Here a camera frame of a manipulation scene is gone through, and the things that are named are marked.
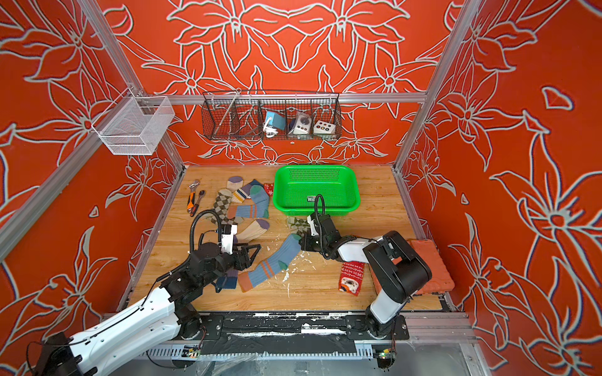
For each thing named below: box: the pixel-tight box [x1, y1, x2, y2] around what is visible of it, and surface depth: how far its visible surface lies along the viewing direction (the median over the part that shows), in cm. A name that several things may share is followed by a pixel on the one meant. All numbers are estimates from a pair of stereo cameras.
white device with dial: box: [293, 112, 312, 135], surface depth 93 cm
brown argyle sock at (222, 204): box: [210, 188, 238, 225], surface depth 106 cm
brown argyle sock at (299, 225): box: [286, 216, 312, 239], surface depth 97 cm
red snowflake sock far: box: [263, 182, 275, 197], surface depth 112 cm
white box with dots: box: [313, 119, 336, 134], surface depth 96 cm
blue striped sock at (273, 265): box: [238, 233, 302, 293], surface depth 87 cm
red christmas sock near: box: [338, 260, 365, 297], surface depth 85 cm
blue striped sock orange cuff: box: [227, 184, 270, 220], surface depth 105 cm
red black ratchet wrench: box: [189, 189, 207, 217], surface depth 106 cm
